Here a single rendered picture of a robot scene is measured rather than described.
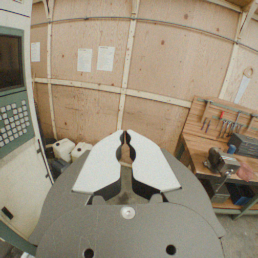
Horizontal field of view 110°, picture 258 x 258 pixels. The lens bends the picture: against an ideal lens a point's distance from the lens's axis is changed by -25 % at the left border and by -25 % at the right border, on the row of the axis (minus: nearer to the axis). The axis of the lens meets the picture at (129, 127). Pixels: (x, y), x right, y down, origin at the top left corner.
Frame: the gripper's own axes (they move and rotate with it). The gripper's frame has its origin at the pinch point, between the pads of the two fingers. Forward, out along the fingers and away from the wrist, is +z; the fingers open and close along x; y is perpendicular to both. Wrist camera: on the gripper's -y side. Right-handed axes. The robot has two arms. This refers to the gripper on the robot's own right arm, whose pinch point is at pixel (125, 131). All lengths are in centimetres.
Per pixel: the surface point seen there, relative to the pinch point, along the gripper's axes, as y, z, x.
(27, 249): 49, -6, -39
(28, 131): 28, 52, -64
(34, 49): -48, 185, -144
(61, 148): 98, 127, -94
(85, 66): -12, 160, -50
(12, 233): 34.0, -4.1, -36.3
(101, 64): -12, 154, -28
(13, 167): 47, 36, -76
